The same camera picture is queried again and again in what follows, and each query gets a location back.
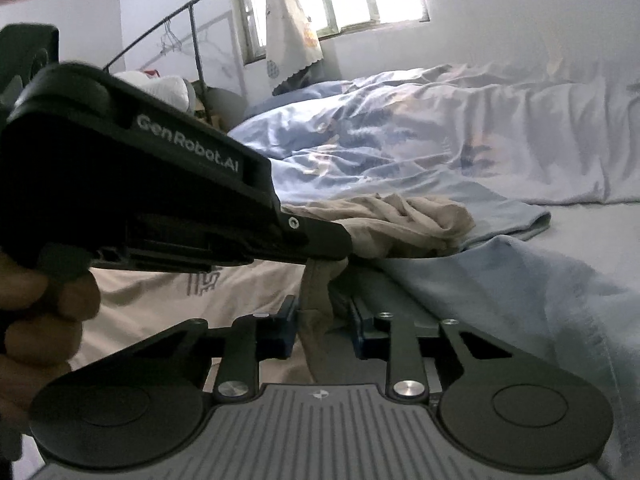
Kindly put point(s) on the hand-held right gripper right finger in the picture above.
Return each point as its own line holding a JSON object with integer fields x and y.
{"x": 359, "y": 335}

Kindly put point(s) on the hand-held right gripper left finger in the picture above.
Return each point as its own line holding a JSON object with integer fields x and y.
{"x": 286, "y": 335}

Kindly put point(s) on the plain blue pillow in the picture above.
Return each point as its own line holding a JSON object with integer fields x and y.
{"x": 295, "y": 102}

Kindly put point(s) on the person's left hand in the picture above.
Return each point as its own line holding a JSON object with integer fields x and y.
{"x": 35, "y": 310}

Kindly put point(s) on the beige t-shirt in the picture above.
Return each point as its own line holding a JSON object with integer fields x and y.
{"x": 400, "y": 220}

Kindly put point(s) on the black clothes rack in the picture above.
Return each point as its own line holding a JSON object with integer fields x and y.
{"x": 193, "y": 35}

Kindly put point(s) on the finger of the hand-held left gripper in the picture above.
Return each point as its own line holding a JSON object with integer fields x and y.
{"x": 315, "y": 240}

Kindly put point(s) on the printed blue duvet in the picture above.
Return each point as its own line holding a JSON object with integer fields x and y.
{"x": 450, "y": 125}

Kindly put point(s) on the patterned white curtain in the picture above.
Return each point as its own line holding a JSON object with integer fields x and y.
{"x": 292, "y": 25}

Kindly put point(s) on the white grey plush pillow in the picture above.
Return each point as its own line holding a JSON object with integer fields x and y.
{"x": 165, "y": 90}

